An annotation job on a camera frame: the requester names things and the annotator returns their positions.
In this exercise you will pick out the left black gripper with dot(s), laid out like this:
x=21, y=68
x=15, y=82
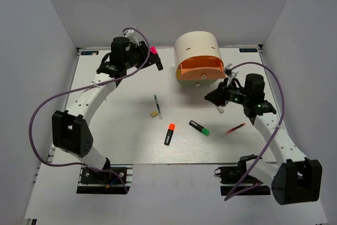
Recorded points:
x=142, y=49

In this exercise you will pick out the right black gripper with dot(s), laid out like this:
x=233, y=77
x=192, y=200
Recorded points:
x=219, y=97

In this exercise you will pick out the orange top drawer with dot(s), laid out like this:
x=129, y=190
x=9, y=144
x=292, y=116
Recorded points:
x=202, y=67

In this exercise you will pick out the green highlighter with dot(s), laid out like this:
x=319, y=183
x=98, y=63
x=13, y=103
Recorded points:
x=199, y=128

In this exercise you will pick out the orange highlighter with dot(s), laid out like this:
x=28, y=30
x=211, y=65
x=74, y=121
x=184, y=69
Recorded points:
x=169, y=134

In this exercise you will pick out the pink highlighter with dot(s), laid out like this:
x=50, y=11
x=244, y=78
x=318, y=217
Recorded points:
x=153, y=51

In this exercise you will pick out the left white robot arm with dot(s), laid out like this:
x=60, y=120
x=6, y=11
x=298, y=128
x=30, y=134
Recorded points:
x=70, y=128

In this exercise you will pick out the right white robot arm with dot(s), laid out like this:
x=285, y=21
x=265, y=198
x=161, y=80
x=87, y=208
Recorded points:
x=296, y=179

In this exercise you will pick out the grey eraser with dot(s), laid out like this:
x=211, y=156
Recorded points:
x=220, y=109

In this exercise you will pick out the yellow middle drawer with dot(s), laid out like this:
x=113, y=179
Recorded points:
x=178, y=74

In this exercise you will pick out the grey-green bottom drawer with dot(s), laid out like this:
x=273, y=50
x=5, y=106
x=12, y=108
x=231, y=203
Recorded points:
x=197, y=83

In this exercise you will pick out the red ink pen refill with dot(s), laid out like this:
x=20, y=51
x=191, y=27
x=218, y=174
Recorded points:
x=235, y=128

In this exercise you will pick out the round beige drawer organizer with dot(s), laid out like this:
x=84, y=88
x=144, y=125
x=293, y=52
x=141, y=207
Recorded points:
x=196, y=43

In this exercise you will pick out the green ink pen refill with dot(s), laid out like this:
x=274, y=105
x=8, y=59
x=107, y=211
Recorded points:
x=158, y=107

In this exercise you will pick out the right blue table label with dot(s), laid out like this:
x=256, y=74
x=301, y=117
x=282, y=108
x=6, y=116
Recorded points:
x=248, y=50

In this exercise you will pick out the blue table label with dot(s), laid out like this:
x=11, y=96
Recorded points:
x=248, y=50
x=89, y=52

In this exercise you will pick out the tan eraser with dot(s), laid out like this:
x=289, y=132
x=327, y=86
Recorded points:
x=154, y=114

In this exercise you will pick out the left blue table label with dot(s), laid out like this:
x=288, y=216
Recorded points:
x=89, y=52

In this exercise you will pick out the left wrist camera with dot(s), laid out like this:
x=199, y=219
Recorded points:
x=130, y=34

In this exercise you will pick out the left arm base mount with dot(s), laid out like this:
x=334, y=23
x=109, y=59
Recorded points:
x=91, y=182

